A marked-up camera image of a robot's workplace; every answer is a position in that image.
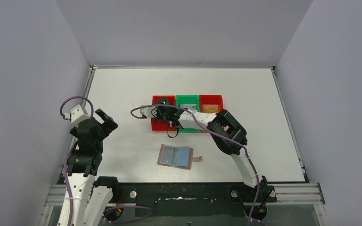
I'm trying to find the tan leather card holder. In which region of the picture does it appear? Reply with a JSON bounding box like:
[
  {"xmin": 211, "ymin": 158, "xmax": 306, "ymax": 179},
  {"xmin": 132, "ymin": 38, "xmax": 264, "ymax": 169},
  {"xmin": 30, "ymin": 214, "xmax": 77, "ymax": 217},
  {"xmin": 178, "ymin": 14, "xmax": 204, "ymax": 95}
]
[{"xmin": 157, "ymin": 144, "xmax": 203, "ymax": 170}]

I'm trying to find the green plastic bin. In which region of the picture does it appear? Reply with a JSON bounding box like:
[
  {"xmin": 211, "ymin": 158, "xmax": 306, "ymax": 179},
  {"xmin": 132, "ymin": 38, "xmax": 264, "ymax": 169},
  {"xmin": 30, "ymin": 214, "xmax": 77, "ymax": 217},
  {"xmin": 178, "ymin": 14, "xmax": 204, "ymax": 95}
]
[{"xmin": 176, "ymin": 95, "xmax": 200, "ymax": 112}]

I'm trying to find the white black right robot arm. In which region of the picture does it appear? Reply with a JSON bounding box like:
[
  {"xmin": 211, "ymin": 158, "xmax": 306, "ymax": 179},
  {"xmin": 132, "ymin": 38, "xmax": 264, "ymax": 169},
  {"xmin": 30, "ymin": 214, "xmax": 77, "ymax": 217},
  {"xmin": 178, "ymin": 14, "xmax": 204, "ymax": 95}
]
[{"xmin": 154, "ymin": 97, "xmax": 261, "ymax": 188}]

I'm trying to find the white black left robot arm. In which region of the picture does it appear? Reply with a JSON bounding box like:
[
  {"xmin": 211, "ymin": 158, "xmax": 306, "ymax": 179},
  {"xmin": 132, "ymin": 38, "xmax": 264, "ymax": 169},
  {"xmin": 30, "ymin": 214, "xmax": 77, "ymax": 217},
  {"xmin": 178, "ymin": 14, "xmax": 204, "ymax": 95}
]
[{"xmin": 58, "ymin": 105, "xmax": 118, "ymax": 226}]

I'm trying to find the silver card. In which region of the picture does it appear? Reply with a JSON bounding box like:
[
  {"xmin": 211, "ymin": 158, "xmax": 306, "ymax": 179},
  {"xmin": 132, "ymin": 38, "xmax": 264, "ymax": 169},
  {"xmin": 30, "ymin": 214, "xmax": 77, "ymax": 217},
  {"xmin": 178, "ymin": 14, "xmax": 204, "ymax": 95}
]
[{"xmin": 180, "ymin": 104, "xmax": 198, "ymax": 112}]

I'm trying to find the gold card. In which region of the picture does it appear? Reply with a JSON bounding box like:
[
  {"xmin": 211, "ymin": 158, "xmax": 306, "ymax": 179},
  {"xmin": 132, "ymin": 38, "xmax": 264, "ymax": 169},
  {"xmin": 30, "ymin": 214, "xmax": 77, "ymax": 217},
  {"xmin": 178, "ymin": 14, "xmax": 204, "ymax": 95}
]
[{"xmin": 201, "ymin": 104, "xmax": 220, "ymax": 113}]

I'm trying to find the black strap loop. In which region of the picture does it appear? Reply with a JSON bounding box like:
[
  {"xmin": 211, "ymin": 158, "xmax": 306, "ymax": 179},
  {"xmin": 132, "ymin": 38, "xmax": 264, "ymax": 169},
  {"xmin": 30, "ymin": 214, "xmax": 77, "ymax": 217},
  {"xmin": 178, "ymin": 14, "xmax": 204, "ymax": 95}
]
[{"xmin": 166, "ymin": 124, "xmax": 180, "ymax": 139}]

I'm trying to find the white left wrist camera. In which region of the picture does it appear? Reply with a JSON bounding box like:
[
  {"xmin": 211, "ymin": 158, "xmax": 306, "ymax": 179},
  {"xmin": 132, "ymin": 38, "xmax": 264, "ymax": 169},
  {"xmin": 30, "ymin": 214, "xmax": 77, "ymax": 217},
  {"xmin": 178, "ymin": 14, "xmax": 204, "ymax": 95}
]
[{"xmin": 70, "ymin": 105, "xmax": 91, "ymax": 128}]

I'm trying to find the aluminium table edge rail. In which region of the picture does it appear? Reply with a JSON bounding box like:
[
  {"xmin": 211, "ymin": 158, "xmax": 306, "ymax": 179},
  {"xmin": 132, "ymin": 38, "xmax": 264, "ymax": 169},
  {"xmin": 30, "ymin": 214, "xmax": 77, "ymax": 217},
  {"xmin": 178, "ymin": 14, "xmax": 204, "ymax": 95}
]
[{"xmin": 59, "ymin": 67, "xmax": 96, "ymax": 175}]

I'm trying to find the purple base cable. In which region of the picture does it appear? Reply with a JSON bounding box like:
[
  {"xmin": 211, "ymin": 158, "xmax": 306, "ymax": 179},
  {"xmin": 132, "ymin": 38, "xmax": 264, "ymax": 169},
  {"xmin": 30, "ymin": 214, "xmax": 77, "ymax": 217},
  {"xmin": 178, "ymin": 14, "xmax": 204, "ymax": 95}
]
[{"xmin": 102, "ymin": 205, "xmax": 154, "ymax": 225}]

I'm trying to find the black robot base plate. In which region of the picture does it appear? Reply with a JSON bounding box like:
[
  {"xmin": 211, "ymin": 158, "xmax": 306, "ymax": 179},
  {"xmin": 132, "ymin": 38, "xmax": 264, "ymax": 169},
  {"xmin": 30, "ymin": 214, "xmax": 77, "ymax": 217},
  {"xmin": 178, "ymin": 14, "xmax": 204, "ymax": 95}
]
[{"xmin": 89, "ymin": 181, "xmax": 277, "ymax": 219}]

